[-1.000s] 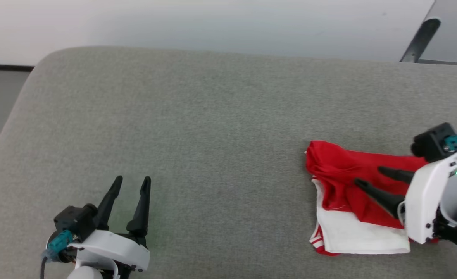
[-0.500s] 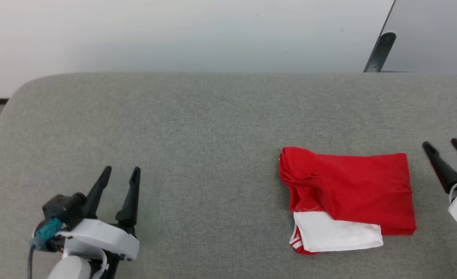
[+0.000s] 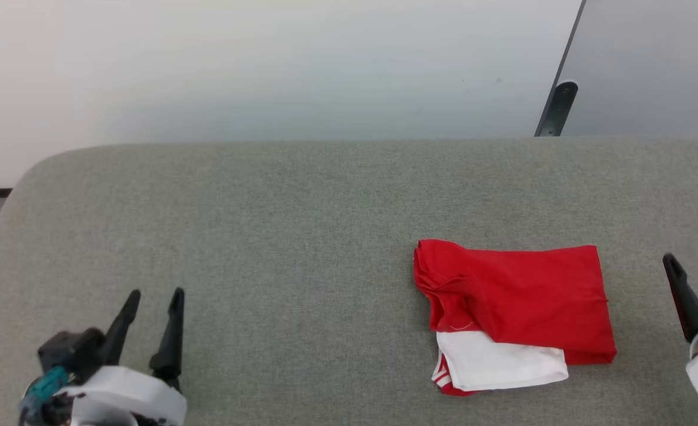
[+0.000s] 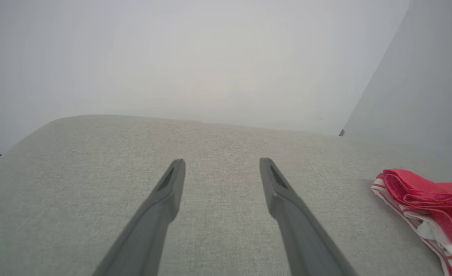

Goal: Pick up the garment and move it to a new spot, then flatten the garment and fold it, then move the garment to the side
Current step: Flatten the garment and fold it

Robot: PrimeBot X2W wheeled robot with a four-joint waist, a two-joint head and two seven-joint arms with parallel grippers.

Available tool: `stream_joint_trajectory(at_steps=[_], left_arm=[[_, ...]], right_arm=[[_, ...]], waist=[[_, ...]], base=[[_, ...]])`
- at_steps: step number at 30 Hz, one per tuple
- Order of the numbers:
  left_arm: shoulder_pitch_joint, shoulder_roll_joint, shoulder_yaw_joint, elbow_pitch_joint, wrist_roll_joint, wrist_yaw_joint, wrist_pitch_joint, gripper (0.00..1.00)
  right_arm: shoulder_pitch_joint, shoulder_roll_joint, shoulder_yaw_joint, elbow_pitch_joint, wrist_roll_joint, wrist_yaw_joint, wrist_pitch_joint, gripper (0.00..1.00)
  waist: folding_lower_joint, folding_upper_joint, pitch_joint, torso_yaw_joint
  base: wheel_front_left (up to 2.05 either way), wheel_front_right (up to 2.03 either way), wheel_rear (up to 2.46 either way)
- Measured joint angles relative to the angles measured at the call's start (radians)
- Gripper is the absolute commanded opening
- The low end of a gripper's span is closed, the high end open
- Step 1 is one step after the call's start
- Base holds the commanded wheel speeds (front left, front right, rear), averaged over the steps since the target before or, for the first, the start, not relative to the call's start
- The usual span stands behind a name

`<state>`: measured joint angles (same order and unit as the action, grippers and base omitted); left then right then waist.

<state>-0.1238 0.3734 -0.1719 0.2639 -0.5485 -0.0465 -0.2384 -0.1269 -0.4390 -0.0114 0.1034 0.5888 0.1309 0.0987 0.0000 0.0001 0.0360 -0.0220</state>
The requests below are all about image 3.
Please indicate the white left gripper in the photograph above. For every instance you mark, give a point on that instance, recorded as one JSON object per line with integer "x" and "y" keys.
{"x": 129, "y": 393}

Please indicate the red and white basketball jersey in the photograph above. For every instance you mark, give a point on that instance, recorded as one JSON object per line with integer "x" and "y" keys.
{"x": 532, "y": 296}

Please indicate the grey door panel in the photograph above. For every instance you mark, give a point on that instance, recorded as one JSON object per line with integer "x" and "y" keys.
{"x": 650, "y": 65}

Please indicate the dark door edge strip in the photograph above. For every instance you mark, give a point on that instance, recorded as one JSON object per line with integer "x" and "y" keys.
{"x": 565, "y": 59}

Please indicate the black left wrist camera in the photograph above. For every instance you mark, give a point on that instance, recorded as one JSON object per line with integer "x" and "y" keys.
{"x": 70, "y": 349}

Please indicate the black rounded door bracket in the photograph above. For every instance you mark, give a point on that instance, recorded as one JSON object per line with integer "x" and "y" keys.
{"x": 559, "y": 109}

